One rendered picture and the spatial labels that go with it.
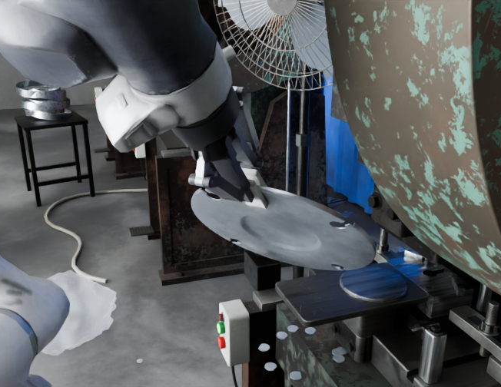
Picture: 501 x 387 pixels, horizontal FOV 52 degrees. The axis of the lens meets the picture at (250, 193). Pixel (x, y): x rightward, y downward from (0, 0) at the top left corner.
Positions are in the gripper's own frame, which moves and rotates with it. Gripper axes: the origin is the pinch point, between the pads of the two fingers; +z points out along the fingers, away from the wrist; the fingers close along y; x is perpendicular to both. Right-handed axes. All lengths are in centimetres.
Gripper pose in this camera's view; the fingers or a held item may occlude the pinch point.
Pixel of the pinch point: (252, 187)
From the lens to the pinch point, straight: 67.2
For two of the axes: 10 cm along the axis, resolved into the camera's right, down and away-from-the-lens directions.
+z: 2.9, 4.4, 8.5
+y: 3.0, -8.8, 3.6
